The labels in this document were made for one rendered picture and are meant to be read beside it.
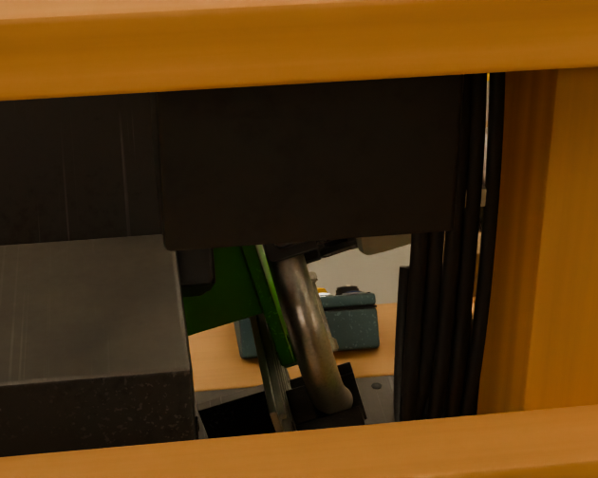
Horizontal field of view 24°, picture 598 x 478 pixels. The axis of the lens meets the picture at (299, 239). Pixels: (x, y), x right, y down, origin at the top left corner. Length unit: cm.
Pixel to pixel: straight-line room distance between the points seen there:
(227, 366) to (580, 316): 75
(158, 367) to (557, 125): 32
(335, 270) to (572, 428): 259
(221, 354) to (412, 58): 90
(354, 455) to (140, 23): 28
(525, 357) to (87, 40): 32
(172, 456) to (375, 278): 260
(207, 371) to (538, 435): 73
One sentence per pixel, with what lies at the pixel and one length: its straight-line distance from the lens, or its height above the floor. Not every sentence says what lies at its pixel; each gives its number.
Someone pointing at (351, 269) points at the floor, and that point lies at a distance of 337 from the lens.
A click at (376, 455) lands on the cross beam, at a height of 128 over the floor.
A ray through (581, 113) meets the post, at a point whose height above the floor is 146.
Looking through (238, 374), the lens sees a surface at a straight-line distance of 146.
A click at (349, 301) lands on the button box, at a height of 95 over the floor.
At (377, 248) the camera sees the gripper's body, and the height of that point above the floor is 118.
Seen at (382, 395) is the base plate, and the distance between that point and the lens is 143.
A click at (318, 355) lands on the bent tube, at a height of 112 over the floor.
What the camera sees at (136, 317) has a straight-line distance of 94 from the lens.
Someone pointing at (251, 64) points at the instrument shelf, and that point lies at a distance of 62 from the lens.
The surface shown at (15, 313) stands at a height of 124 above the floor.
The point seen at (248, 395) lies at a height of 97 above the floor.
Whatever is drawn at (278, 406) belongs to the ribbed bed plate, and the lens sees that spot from 110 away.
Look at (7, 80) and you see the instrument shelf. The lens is 62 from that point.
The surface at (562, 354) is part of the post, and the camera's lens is 79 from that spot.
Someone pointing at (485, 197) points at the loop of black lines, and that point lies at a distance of 81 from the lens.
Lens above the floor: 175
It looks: 30 degrees down
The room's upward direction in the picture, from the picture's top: straight up
